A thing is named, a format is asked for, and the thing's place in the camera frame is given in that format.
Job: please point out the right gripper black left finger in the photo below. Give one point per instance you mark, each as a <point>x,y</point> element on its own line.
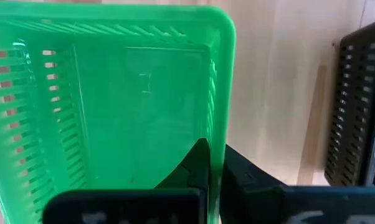
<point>128,208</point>

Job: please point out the green slotted plastic basket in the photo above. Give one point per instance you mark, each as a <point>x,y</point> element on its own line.
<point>112,109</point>

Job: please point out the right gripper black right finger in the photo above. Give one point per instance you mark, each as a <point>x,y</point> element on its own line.
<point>253,199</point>

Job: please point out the black slotted plastic basket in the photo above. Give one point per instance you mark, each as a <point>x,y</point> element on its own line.
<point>352,109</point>

